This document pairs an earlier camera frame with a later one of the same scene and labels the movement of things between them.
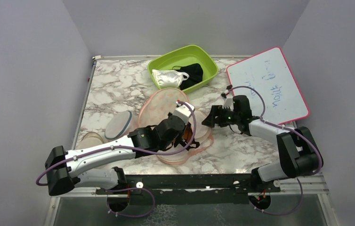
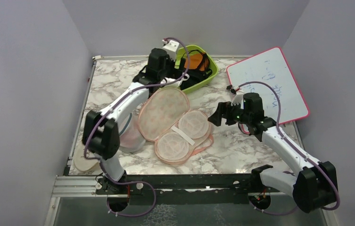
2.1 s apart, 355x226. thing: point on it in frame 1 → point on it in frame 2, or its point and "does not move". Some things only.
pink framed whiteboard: (269, 72) does not move
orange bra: (188, 135) → (199, 61)
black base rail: (216, 188) does not move
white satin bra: (169, 78) does not move
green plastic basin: (189, 54) does not move
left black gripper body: (163, 146) → (169, 71)
